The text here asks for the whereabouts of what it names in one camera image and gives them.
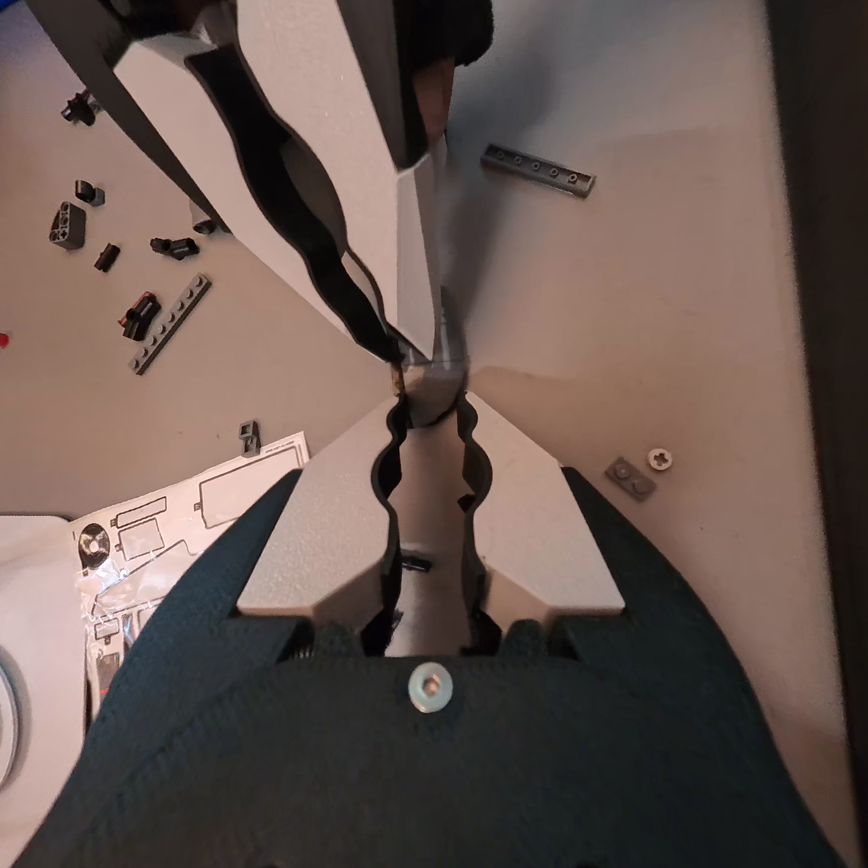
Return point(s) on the small grey two-stud plate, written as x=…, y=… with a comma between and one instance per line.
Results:
x=630, y=478

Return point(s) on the white round lego stud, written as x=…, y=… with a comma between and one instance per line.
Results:
x=661, y=459

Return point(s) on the black connector with grey band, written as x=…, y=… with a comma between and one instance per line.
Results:
x=80, y=108

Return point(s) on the grey curved lego slope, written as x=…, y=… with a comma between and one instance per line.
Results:
x=207, y=224

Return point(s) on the grey grooved lego plate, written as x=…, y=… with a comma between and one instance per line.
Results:
x=539, y=171

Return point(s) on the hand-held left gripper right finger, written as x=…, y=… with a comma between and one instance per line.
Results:
x=549, y=542

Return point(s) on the black angled lego connector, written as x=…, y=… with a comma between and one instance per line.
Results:
x=175, y=248

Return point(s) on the black plate lego assembly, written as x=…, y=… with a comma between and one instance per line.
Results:
x=434, y=393

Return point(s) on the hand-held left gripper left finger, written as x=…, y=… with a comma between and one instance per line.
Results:
x=312, y=542

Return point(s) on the white book stand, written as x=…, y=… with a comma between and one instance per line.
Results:
x=34, y=576

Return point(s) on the black and grey lego clip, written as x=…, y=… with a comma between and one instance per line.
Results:
x=88, y=193

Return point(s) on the black lego pin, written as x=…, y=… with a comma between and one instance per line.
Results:
x=107, y=258

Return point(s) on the long light grey lego plate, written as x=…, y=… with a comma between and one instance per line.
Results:
x=169, y=325

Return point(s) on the lego sticker sheet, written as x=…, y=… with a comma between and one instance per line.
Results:
x=224, y=488

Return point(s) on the dark grey thick lego liftarm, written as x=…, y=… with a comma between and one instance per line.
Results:
x=66, y=227

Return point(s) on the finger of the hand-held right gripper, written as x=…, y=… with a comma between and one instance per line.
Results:
x=339, y=102
x=196, y=135

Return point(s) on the black connector with brown axle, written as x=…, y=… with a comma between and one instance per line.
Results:
x=141, y=315

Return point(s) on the small grey lego bracket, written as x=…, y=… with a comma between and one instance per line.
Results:
x=249, y=437

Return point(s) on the person's right hand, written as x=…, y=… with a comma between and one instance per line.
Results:
x=437, y=102

